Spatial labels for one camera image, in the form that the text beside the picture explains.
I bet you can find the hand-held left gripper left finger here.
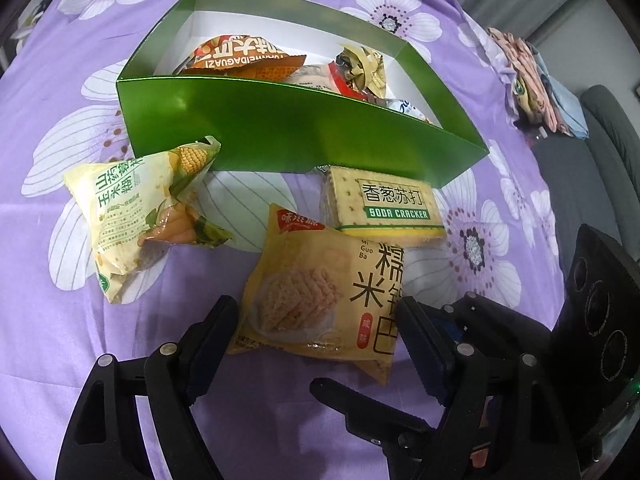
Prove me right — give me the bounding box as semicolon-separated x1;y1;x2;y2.
55;295;239;480

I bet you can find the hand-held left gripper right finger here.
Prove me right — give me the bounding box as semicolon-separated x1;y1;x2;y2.
399;296;582;480

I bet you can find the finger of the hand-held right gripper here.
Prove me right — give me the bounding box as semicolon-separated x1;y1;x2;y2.
441;291;552;367
309;378;452;480

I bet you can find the yellow rice cracker packet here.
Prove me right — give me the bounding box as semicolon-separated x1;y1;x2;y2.
225;203;408;387

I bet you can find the white peanut snack packet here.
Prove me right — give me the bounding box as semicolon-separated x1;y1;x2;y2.
387;97;438;126

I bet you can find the green cardboard box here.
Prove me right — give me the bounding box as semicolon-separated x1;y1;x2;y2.
116;0;489;191

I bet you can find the brown yellow snack packet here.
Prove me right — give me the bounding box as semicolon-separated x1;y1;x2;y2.
334;44;390;106

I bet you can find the small red snack packet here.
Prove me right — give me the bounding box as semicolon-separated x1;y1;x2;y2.
287;62;351;96

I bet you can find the purple floral bed sheet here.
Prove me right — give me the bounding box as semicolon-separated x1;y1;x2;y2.
0;0;601;480

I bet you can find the grey sofa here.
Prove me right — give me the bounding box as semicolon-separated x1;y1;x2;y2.
530;85;640;271

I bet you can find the soda cracker packet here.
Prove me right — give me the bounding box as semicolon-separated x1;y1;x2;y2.
319;164;447;247

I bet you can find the yellow corn snack packet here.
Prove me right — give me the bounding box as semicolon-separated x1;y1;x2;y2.
62;135;235;304

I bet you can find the pile of folded clothes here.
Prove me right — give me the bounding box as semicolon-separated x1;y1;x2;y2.
486;26;592;142

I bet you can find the orange seed snack packet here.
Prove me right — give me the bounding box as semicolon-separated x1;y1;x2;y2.
176;34;307;84

